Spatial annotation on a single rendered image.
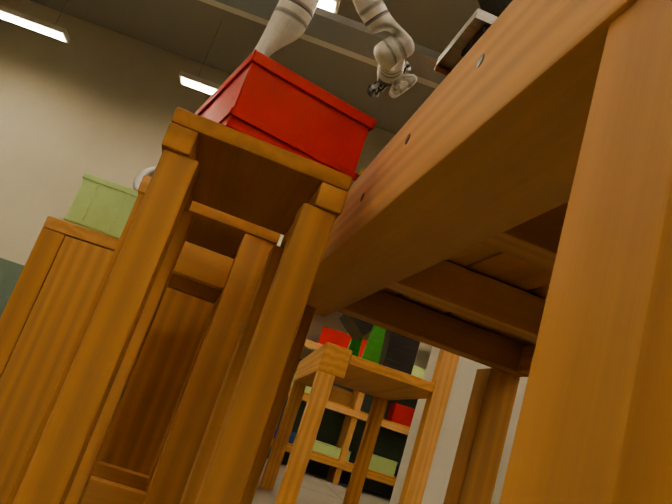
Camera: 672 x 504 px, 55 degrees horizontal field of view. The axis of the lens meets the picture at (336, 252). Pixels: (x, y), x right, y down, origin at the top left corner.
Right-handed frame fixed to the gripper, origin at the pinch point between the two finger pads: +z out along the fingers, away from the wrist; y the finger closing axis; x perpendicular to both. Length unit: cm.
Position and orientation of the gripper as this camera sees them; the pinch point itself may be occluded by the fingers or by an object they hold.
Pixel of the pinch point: (387, 85)
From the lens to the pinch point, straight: 206.9
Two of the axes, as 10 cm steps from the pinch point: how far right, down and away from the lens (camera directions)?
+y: -8.1, 5.8, 0.0
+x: 5.8, 8.1, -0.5
